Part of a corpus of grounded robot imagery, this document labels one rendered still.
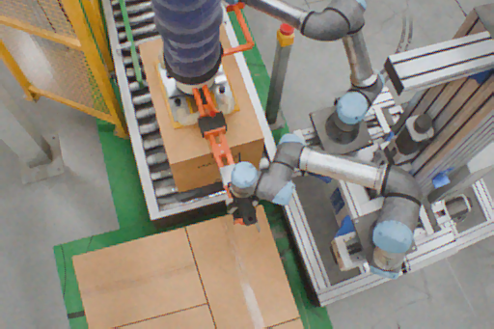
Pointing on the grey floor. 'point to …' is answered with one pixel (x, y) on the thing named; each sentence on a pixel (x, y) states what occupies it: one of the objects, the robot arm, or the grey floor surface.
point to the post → (278, 75)
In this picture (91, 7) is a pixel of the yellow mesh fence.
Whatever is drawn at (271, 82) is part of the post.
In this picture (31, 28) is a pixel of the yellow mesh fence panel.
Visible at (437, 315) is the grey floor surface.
